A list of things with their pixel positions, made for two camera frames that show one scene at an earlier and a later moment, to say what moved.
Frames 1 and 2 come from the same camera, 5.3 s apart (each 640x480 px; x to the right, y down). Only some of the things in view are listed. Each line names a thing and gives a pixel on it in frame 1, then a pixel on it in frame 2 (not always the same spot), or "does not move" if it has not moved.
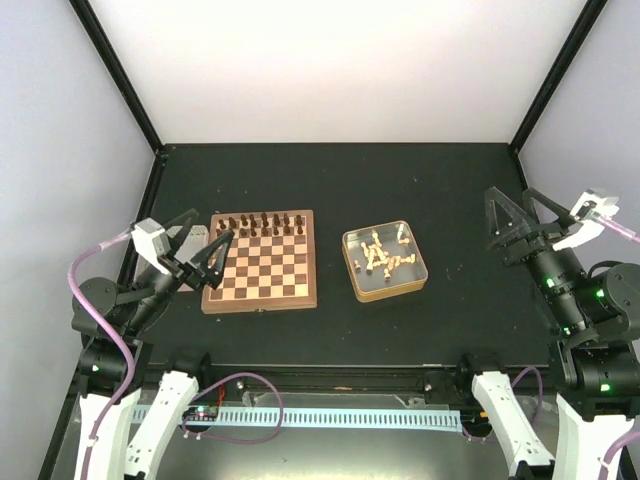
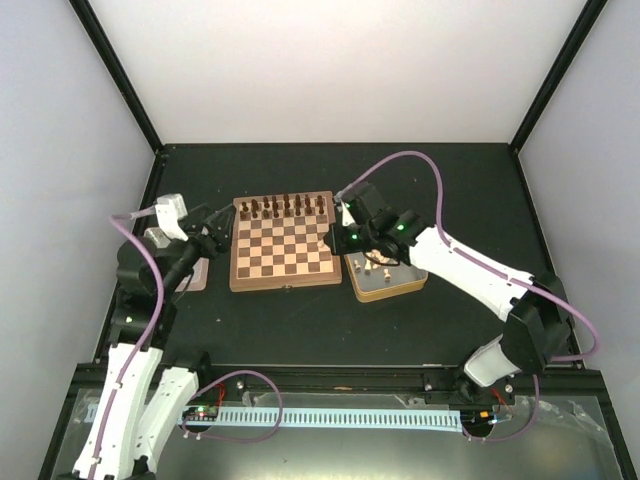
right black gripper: (547, 233) to (334, 241)
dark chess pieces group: (261, 223) to (284, 207)
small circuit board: (201, 413) does not move
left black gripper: (195, 275) to (219, 241)
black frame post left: (119, 75) does not move
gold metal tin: (383, 261) does not move
